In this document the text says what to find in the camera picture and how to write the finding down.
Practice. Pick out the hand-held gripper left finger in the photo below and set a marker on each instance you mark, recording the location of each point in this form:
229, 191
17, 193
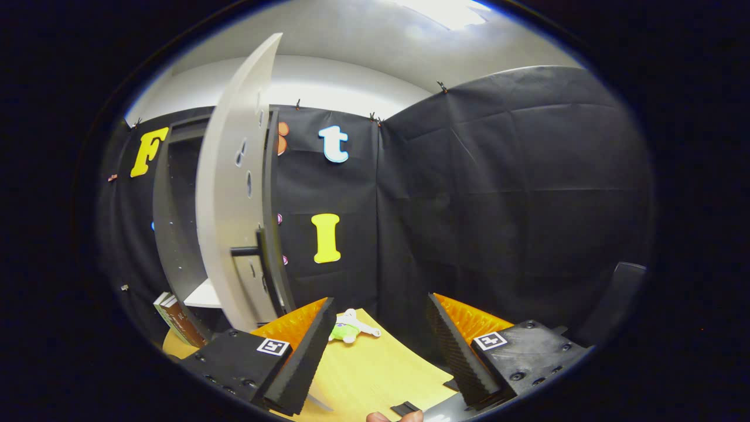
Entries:
304, 366

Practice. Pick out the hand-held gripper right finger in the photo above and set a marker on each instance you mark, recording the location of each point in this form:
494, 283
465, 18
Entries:
454, 351

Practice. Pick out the pink and green plush toy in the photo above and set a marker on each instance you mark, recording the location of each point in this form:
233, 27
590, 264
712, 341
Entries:
345, 333

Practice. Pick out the brown book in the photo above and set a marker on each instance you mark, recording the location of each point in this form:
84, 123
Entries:
181, 325

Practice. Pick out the black backdrop cloth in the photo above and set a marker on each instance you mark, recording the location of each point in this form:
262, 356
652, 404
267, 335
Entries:
498, 205

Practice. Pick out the dark grey cabinet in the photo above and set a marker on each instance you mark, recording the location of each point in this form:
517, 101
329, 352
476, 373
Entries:
176, 234

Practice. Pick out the long ceiling light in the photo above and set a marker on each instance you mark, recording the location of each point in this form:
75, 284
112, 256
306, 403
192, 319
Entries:
445, 12

